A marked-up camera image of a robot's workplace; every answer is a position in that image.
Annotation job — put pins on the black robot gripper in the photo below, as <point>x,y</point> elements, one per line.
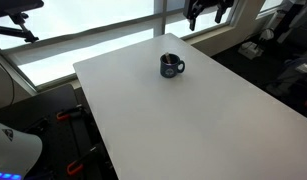
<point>208,2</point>

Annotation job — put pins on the marker pen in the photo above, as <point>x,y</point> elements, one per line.
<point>168,57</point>

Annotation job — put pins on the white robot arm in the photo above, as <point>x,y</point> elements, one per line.
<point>11,153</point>

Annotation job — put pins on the white power strip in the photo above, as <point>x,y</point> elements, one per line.
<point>250,50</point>

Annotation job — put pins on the round black white device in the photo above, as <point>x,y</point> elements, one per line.
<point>267,34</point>

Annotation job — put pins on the dark blue mug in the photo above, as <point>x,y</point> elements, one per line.
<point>168,69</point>

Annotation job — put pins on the black stand pole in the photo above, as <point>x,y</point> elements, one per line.
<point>289,20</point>

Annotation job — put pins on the grey framed window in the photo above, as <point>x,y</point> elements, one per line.
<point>93,40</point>

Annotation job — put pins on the orange black spring clamp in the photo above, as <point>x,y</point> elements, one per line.
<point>69,114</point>
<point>80,162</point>

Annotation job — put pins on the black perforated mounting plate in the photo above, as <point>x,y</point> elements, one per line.
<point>43,110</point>

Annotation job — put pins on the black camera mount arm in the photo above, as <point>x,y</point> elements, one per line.
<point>16,16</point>

